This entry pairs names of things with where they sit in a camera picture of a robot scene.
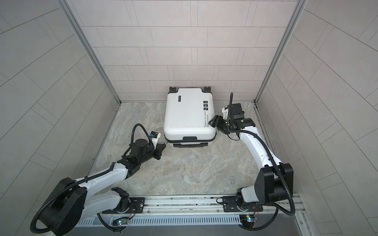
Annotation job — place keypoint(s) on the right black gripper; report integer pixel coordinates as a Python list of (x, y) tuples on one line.
[(218, 121)]

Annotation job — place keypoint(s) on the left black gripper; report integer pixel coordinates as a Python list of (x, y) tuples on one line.
[(158, 149)]

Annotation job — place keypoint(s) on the white black-lined carry-on suitcase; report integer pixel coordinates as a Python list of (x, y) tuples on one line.
[(187, 116)]

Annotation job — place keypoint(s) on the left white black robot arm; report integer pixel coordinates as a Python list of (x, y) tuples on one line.
[(74, 200)]

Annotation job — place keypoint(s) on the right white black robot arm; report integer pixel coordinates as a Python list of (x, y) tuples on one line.
[(274, 183)]

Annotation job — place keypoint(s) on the left green circuit board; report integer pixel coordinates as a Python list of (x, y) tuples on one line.
[(120, 221)]

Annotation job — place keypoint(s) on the green circuit board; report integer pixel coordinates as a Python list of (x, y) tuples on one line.
[(248, 221), (120, 221)]

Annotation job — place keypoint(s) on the right green circuit board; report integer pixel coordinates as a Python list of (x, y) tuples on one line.
[(248, 221)]

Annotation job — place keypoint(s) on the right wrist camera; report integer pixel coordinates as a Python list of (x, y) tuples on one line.
[(225, 111)]

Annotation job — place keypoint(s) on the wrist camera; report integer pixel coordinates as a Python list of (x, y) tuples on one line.
[(225, 111), (154, 137)]

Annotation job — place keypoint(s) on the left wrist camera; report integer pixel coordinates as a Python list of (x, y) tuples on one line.
[(154, 137)]

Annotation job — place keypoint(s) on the aluminium mounting rail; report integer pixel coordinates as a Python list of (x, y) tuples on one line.
[(175, 209)]

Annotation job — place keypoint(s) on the right aluminium corner post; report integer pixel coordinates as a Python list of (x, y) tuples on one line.
[(284, 41)]

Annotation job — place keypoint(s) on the aluminium corner post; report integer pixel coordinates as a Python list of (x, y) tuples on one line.
[(284, 41), (87, 47)]

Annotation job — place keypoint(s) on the left aluminium corner post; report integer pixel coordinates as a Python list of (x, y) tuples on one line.
[(87, 47)]

